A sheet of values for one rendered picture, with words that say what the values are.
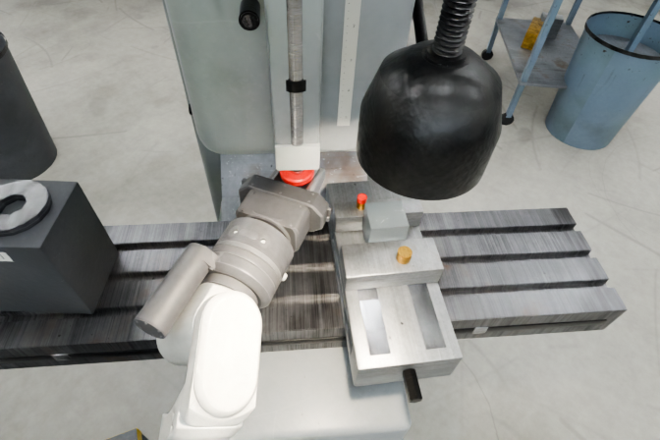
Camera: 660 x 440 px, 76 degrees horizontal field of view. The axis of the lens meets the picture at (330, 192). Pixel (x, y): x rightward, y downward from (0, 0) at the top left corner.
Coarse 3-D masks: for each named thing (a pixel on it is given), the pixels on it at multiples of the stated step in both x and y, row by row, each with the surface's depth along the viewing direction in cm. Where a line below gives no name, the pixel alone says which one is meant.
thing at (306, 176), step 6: (282, 174) 57; (288, 174) 57; (294, 174) 57; (300, 174) 57; (306, 174) 57; (312, 174) 57; (288, 180) 56; (294, 180) 56; (300, 180) 56; (306, 180) 57
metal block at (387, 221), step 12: (372, 204) 67; (384, 204) 68; (396, 204) 68; (372, 216) 66; (384, 216) 66; (396, 216) 66; (372, 228) 64; (384, 228) 65; (396, 228) 65; (408, 228) 65; (372, 240) 66; (384, 240) 67; (396, 240) 67
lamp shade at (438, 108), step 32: (384, 64) 20; (416, 64) 19; (448, 64) 19; (480, 64) 19; (384, 96) 20; (416, 96) 19; (448, 96) 18; (480, 96) 19; (384, 128) 20; (416, 128) 19; (448, 128) 19; (480, 128) 19; (384, 160) 21; (416, 160) 20; (448, 160) 19; (480, 160) 20; (416, 192) 21; (448, 192) 21
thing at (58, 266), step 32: (0, 192) 59; (32, 192) 59; (64, 192) 61; (0, 224) 55; (32, 224) 57; (64, 224) 60; (96, 224) 68; (0, 256) 56; (32, 256) 56; (64, 256) 60; (96, 256) 69; (0, 288) 62; (32, 288) 62; (64, 288) 62; (96, 288) 69
